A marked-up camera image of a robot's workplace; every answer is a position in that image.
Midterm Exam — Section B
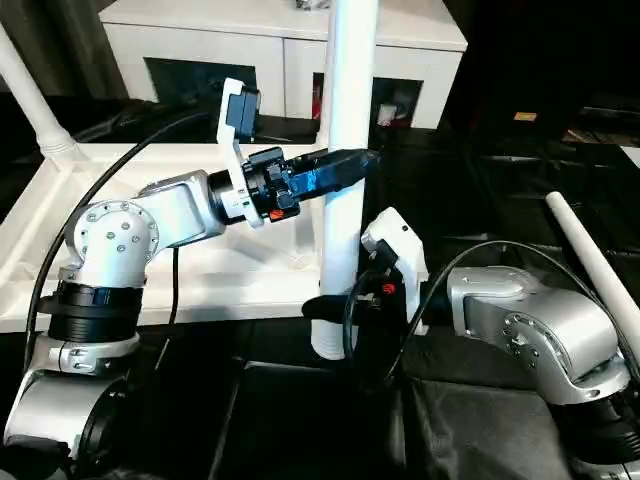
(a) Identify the white plastic table leg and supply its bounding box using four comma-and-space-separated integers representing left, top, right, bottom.
544, 190, 640, 341
309, 0, 381, 361
0, 24, 84, 164

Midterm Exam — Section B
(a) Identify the white plastic table top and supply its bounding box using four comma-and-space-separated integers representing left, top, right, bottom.
0, 139, 331, 334

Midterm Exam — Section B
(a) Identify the white cabinet with openings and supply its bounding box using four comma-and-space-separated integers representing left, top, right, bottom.
99, 0, 469, 130

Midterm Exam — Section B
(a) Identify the black work mat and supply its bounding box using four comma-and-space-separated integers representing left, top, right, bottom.
0, 94, 640, 480

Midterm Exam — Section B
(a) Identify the grey curtain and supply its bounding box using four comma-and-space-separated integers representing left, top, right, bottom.
0, 0, 129, 101

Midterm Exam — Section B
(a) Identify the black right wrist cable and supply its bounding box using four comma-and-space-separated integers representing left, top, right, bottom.
342, 239, 631, 396

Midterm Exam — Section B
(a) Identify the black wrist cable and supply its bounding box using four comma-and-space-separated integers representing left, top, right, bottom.
342, 239, 631, 396
27, 112, 211, 351

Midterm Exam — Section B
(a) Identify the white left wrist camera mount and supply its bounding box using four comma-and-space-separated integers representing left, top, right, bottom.
217, 77, 266, 231

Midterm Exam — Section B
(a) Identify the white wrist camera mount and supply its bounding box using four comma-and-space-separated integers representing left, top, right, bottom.
217, 77, 266, 231
360, 207, 429, 335

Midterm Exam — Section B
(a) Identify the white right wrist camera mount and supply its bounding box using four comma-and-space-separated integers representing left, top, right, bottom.
360, 207, 429, 335

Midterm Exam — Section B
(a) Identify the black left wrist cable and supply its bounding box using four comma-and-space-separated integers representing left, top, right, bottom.
27, 112, 211, 351

